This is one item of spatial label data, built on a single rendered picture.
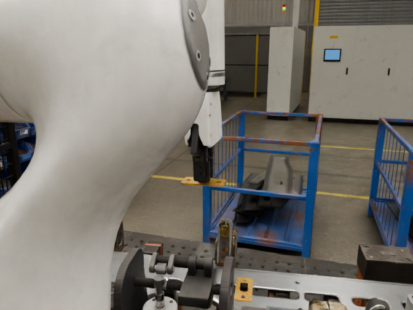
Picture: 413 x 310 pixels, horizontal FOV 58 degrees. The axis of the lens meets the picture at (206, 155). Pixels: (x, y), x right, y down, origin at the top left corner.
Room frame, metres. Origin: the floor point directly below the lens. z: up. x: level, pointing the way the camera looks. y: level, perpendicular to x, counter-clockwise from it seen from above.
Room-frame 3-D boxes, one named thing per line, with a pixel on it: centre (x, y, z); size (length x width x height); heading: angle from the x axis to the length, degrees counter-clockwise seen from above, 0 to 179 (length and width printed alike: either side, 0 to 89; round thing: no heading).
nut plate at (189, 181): (0.68, 0.01, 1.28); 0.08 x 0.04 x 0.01; 75
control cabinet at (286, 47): (9.48, -1.99, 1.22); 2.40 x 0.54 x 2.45; 160
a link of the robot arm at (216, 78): (0.68, 0.01, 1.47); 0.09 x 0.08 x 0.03; 165
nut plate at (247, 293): (0.73, -0.09, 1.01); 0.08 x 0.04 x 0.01; 171
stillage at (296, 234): (3.03, -0.53, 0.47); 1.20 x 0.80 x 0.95; 162
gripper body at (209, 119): (0.69, 0.01, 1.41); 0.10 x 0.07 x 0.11; 165
